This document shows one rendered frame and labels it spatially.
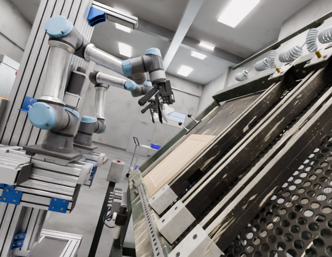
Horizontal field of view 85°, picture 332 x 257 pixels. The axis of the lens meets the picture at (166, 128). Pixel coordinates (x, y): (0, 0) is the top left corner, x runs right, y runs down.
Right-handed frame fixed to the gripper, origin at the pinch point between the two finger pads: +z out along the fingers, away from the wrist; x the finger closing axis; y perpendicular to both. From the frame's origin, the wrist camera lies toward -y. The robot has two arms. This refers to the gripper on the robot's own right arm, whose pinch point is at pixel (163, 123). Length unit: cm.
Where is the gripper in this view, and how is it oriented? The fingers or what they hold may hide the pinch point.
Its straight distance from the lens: 87.2
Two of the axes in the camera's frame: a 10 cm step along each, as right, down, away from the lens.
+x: -1.8, 0.2, 9.8
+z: 2.1, 9.8, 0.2
